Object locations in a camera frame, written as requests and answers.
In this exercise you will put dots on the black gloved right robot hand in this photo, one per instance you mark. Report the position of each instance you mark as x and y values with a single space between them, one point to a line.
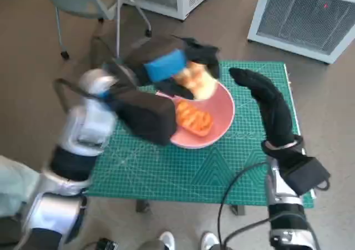
277 117

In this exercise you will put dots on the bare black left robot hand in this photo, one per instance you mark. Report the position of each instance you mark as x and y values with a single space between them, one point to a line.
163 65

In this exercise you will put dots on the round toy bread bun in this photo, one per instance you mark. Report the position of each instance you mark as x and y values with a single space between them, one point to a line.
199 83

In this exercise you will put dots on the pink bowl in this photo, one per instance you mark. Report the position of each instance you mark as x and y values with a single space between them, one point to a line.
220 117

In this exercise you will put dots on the long striped toy bread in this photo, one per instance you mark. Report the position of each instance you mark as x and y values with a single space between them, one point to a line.
194 118

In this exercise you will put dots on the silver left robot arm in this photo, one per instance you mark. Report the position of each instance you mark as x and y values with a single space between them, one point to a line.
83 128

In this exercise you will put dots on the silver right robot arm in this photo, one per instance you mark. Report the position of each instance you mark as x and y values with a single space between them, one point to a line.
285 216

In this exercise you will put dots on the white metal pole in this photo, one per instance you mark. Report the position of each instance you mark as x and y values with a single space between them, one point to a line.
118 20

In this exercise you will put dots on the green cutting mat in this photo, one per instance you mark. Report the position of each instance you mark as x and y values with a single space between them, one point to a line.
180 172

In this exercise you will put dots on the white shoe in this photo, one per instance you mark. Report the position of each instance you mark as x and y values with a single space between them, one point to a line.
167 240
209 240

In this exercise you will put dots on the black device on floor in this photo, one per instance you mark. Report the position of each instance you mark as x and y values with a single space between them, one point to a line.
106 244

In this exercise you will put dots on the person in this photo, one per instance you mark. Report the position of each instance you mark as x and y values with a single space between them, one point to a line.
14 183

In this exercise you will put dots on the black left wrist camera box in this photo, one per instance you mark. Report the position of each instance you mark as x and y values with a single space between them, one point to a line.
147 117

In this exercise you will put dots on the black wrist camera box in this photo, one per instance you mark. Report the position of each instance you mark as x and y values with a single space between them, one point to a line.
147 117
306 175

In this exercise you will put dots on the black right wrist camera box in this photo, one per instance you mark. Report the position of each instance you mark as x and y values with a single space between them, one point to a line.
306 175

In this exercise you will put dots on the dark table leg bracket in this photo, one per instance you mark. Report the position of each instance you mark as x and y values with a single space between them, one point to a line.
142 206
238 209

